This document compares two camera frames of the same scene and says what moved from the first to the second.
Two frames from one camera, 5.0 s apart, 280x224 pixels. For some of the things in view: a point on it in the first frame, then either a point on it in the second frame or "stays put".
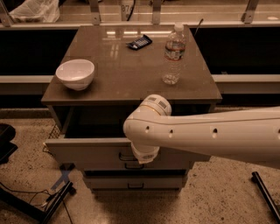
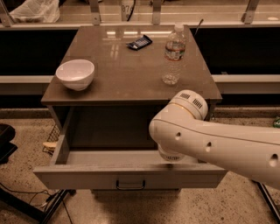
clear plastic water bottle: (174, 53) stays put
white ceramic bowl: (75, 73) stays put
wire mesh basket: (55, 134) stays put
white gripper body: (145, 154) → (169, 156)
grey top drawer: (95, 135) → (122, 170)
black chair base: (7, 148) stays put
